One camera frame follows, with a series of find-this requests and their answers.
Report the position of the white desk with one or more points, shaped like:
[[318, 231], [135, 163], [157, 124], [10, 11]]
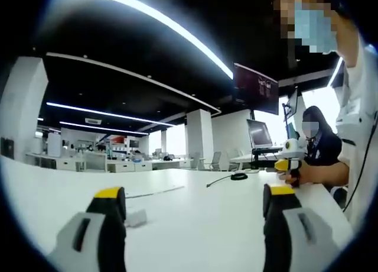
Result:
[[206, 224]]

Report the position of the white charger adapter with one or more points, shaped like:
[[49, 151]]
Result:
[[136, 218]]

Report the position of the grey office chair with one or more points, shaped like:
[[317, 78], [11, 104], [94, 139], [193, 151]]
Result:
[[216, 160]]

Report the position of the person's right hand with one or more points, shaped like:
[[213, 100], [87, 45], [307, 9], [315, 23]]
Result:
[[304, 174]]

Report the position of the short ceiling light strip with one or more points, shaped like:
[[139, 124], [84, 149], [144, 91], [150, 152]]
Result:
[[109, 114]]

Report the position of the laptop on stand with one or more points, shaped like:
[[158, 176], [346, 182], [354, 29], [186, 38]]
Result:
[[260, 134]]

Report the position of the large hanging dark screen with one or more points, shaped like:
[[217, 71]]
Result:
[[257, 88]]

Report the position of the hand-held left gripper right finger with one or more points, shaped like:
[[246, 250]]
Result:
[[295, 239]]

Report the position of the person in white coat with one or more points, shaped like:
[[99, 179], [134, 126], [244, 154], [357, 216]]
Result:
[[358, 121]]

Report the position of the long ceiling light strip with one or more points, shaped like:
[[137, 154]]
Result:
[[165, 20]]

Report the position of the white office workstation row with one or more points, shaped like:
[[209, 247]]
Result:
[[88, 162]]

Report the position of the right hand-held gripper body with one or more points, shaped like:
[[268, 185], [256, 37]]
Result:
[[293, 149]]

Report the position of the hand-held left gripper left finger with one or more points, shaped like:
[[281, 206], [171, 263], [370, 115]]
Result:
[[88, 242]]

